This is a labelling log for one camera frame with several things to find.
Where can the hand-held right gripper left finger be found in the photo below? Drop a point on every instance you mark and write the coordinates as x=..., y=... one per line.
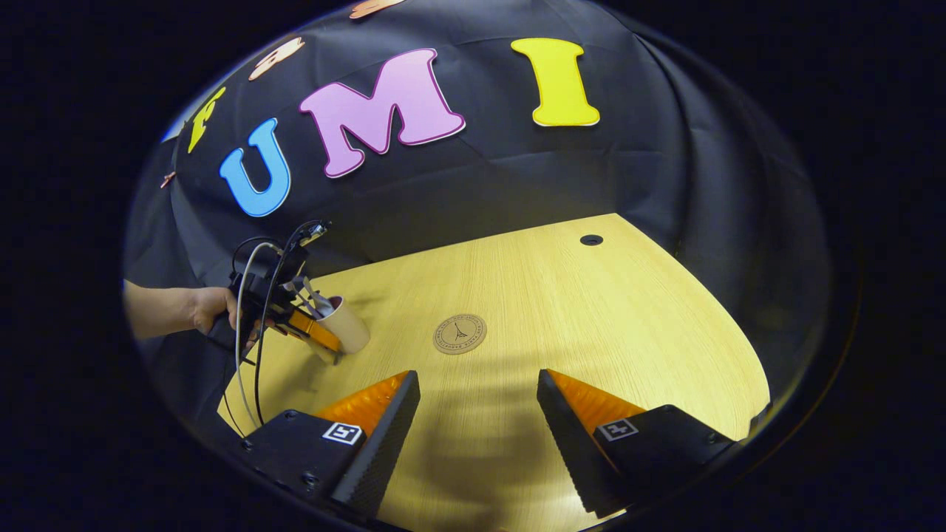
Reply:
x=392, y=428

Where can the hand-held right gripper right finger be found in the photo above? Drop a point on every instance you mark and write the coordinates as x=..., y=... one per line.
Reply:
x=562, y=428

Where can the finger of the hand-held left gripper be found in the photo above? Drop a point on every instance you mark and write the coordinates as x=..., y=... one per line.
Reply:
x=318, y=334

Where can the pale pink toothbrush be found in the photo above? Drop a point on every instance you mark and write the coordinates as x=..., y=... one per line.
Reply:
x=307, y=304

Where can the white toothpaste tube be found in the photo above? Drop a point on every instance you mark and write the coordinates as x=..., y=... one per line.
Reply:
x=318, y=301

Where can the beige cup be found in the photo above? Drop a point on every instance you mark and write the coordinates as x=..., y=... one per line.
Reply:
x=351, y=329

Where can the round brown coaster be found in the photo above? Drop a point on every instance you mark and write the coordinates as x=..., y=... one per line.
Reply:
x=460, y=334

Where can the copper clip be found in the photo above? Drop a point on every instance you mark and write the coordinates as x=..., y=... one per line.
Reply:
x=168, y=179

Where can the black backdrop cloth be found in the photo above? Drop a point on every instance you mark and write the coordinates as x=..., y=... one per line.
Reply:
x=591, y=170

